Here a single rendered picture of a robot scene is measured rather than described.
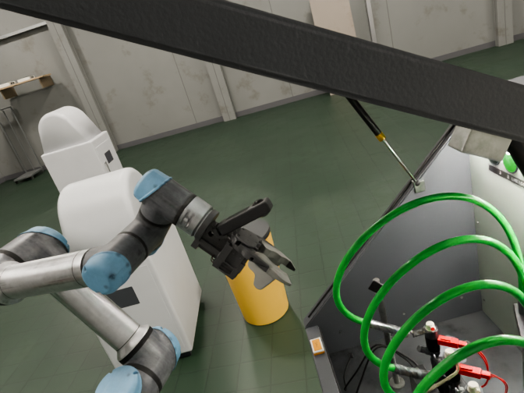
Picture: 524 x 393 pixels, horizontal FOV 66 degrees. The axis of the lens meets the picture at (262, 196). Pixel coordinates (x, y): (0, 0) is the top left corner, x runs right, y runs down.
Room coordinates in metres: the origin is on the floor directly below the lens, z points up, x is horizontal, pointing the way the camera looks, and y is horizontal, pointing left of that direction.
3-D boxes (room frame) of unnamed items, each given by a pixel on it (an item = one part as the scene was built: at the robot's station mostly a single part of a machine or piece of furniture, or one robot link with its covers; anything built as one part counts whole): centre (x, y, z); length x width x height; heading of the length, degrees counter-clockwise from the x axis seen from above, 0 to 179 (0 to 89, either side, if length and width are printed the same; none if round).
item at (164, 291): (2.43, 0.96, 0.62); 0.72 x 0.57 x 1.24; 172
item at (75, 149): (5.91, 2.32, 0.76); 0.82 x 0.68 x 1.53; 80
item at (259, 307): (2.36, 0.21, 0.31); 0.40 x 0.40 x 0.63
